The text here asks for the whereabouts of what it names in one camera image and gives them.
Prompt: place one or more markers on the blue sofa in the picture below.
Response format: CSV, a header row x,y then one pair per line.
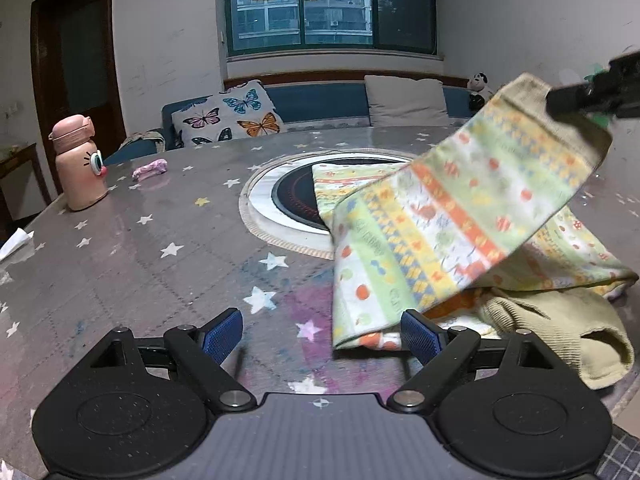
x,y
320,102

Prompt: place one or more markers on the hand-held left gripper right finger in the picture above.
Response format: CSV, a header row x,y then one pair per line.
x,y
422,337

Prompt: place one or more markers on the white crumpled paper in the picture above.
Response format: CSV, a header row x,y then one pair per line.
x,y
15,244

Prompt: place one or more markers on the pink cartoon water bottle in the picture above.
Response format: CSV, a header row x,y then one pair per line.
x,y
80,170

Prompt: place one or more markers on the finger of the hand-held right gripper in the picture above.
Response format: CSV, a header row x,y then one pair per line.
x,y
572,97

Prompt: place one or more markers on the beige cloth on sofa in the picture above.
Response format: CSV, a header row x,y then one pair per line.
x,y
142,140

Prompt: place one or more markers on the green patterned child's shirt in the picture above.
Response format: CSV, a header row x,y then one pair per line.
x,y
450,220

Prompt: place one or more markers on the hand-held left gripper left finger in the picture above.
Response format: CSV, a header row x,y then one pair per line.
x,y
222,335

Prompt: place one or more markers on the dark wooden door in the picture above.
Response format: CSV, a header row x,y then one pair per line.
x,y
80,60

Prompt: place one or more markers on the round built-in induction cooktop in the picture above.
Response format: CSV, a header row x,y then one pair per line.
x,y
292,195

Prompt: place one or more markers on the small pink crumpled wrapper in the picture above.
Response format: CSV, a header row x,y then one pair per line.
x,y
150,169

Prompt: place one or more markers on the green framed window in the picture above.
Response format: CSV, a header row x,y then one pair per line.
x,y
330,5

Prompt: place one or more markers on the beige pillow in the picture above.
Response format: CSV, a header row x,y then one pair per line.
x,y
405,102

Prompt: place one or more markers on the panda plush toy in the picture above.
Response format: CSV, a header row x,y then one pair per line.
x,y
481,91

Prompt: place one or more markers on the butterfly print pillow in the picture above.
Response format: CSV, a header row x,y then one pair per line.
x,y
227,115

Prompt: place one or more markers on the plaid cloth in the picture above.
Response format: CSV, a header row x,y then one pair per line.
x,y
625,460

